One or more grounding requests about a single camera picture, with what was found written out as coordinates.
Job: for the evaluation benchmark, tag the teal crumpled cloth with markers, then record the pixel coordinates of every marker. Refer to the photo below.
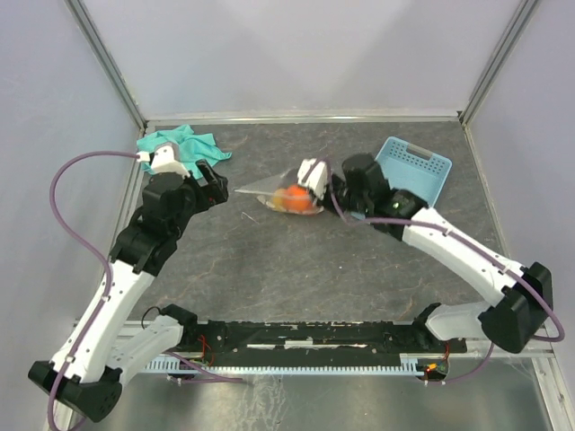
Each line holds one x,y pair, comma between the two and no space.
188,147

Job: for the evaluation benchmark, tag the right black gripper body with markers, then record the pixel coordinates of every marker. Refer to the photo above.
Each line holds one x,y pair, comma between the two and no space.
347,200

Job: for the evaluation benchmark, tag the clear dotted zip bag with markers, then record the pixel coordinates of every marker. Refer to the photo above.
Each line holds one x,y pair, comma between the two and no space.
263,190

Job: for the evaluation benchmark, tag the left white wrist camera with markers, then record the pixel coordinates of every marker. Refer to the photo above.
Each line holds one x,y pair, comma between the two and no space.
165,158

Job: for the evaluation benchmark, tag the light blue plastic basket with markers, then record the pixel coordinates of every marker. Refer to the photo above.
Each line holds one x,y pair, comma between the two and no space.
409,167

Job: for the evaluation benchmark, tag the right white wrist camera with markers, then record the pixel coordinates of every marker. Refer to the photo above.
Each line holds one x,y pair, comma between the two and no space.
313,175

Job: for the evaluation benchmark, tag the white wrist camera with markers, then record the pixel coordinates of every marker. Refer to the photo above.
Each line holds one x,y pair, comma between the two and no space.
165,158
313,175

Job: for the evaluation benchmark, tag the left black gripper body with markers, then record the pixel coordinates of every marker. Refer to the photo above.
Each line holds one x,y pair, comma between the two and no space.
199,198

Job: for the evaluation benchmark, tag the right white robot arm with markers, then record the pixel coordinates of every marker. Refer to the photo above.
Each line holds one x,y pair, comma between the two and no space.
516,299

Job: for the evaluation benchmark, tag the light blue cable duct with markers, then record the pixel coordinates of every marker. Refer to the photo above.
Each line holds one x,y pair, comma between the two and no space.
407,367

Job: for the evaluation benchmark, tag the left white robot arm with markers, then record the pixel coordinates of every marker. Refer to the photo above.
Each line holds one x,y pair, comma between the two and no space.
88,374

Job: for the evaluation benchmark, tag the aluminium frame rail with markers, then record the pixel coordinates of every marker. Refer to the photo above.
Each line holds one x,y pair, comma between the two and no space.
533,347

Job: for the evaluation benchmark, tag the orange tangerine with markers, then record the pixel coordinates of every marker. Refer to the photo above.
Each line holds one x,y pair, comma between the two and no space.
297,199

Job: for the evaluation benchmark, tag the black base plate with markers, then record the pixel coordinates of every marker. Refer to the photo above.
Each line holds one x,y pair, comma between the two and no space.
235,343

